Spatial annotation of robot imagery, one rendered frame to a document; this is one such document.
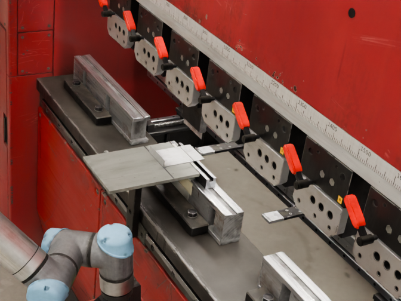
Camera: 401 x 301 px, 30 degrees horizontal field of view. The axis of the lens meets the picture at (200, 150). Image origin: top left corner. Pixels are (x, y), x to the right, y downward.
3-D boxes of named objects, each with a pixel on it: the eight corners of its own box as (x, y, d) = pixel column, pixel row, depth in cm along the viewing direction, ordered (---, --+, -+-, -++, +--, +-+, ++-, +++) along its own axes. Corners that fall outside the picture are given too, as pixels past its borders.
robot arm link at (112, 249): (98, 218, 162) (137, 223, 161) (100, 257, 167) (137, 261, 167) (89, 240, 155) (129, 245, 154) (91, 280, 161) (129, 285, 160)
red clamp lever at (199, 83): (190, 65, 182) (201, 102, 180) (204, 64, 184) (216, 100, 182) (187, 69, 184) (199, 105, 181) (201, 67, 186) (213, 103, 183)
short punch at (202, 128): (181, 123, 207) (184, 92, 203) (187, 122, 208) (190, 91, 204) (198, 140, 200) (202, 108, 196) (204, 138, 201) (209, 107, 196)
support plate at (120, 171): (82, 159, 202) (82, 156, 201) (169, 144, 214) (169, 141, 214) (109, 194, 189) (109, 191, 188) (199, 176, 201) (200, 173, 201)
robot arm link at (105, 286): (108, 288, 159) (92, 265, 165) (108, 303, 162) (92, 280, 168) (139, 276, 163) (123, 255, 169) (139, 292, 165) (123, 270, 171)
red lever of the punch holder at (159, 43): (153, 35, 197) (164, 68, 194) (167, 34, 199) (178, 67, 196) (151, 39, 198) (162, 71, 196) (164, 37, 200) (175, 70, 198)
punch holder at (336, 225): (290, 202, 161) (305, 135, 153) (321, 194, 165) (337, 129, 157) (333, 242, 150) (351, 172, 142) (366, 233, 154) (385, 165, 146)
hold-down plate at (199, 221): (141, 179, 218) (142, 170, 217) (157, 176, 221) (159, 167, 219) (190, 237, 196) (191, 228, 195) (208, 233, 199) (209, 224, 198)
